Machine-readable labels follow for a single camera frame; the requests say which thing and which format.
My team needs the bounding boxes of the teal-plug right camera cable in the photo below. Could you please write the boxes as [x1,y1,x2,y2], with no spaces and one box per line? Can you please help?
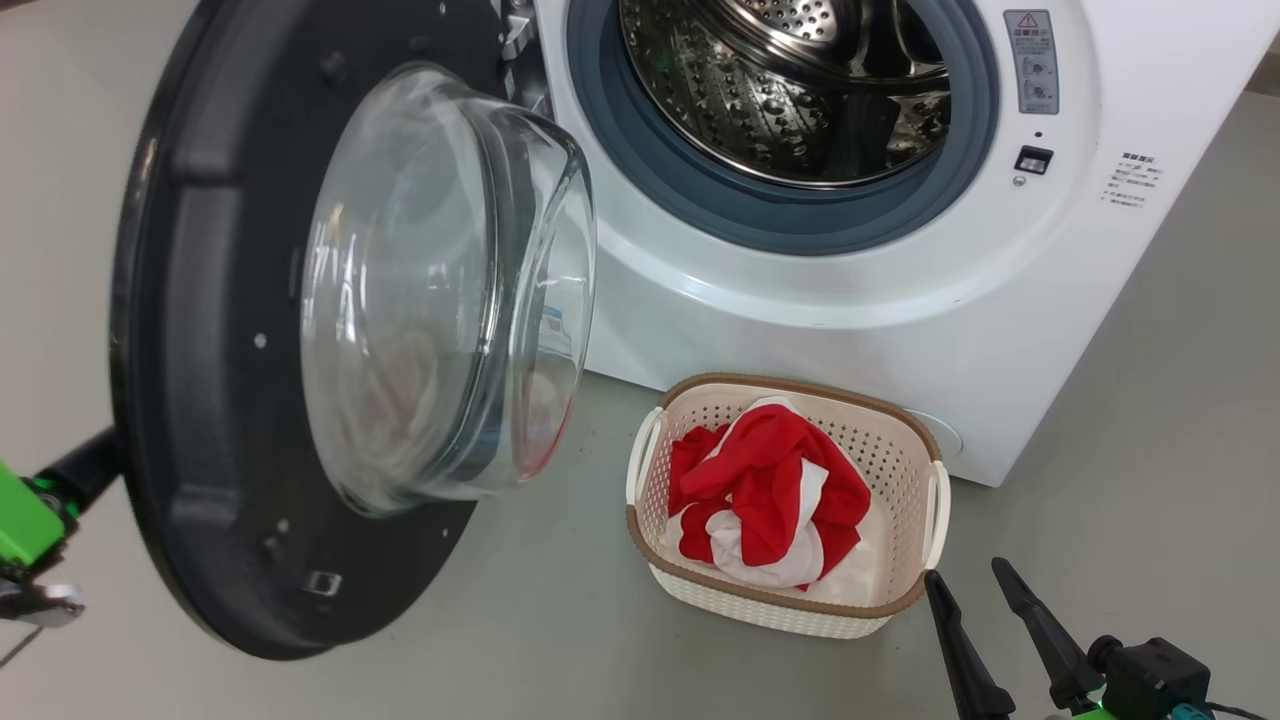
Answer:
[1170,700,1273,720]

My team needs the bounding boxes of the black round glass door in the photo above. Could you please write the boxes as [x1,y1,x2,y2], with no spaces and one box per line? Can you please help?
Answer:
[108,0,599,661]

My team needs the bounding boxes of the grey warning label sticker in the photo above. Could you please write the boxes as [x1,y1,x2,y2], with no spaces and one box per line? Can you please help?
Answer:
[1003,10,1061,116]

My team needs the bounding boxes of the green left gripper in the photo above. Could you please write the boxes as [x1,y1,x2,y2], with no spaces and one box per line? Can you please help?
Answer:
[0,428,126,583]

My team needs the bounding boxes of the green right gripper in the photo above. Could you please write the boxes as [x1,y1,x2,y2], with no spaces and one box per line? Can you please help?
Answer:
[925,558,1111,720]

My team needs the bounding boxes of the cream basket brown rim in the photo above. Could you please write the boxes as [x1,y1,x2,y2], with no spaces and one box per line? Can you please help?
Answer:
[625,373,951,639]

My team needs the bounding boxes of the red and white garment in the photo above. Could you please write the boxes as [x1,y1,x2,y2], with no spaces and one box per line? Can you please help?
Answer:
[665,397,873,591]

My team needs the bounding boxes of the white front-load washing machine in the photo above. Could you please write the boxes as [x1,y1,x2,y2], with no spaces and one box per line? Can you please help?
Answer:
[500,0,1280,488]

